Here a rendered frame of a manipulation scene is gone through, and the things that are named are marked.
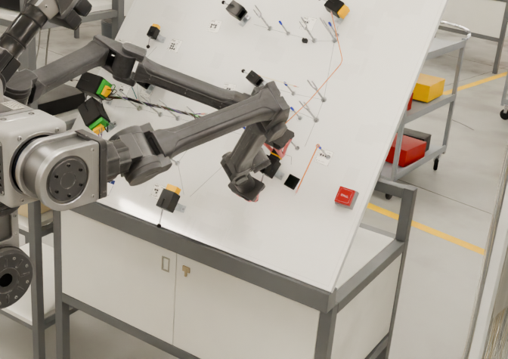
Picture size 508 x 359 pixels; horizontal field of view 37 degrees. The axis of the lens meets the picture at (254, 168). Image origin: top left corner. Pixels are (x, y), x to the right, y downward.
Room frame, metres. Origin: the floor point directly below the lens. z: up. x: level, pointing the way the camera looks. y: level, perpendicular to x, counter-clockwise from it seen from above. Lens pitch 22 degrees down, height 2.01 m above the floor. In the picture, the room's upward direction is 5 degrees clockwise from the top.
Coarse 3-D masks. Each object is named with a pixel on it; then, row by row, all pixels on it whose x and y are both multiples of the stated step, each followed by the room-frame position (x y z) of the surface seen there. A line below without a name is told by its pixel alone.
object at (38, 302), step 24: (96, 0) 2.99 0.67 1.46; (120, 0) 2.94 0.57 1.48; (0, 24) 2.62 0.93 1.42; (48, 24) 2.63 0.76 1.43; (120, 24) 2.94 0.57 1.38; (72, 120) 2.75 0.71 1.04; (24, 216) 2.65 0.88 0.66; (48, 216) 2.67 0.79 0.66; (48, 264) 3.02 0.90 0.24; (48, 288) 2.82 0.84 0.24; (0, 312) 2.66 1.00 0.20; (24, 312) 2.62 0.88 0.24; (48, 312) 2.64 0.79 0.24; (72, 312) 2.71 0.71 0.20
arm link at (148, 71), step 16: (128, 48) 2.05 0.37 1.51; (144, 48) 2.08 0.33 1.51; (144, 64) 2.05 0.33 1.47; (128, 80) 2.07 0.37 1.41; (144, 80) 2.06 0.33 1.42; (160, 80) 2.05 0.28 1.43; (176, 80) 2.05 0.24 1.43; (192, 80) 2.08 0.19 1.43; (192, 96) 2.06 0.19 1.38; (208, 96) 2.06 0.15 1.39; (224, 96) 2.07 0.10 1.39; (240, 96) 2.09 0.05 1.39
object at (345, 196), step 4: (340, 188) 2.09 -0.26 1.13; (344, 188) 2.09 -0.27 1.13; (348, 188) 2.08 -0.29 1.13; (340, 192) 2.08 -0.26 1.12; (344, 192) 2.08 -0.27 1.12; (348, 192) 2.08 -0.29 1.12; (352, 192) 2.07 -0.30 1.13; (336, 196) 2.08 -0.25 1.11; (340, 196) 2.08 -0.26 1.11; (344, 196) 2.07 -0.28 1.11; (348, 196) 2.07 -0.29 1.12; (352, 196) 2.06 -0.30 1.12; (336, 200) 2.07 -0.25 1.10; (340, 200) 2.07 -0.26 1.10; (344, 200) 2.06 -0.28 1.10; (348, 200) 2.06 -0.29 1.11; (344, 204) 2.06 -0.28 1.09; (348, 204) 2.05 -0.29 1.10
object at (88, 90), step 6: (84, 78) 2.59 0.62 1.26; (90, 78) 2.58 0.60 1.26; (96, 78) 2.56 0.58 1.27; (102, 78) 2.56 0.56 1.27; (78, 84) 2.58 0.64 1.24; (84, 84) 2.57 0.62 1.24; (90, 84) 2.56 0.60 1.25; (96, 84) 2.55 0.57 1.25; (84, 90) 2.55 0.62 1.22; (90, 90) 2.54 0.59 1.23; (96, 90) 2.54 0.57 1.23; (96, 96) 2.55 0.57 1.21; (108, 102) 2.65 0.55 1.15
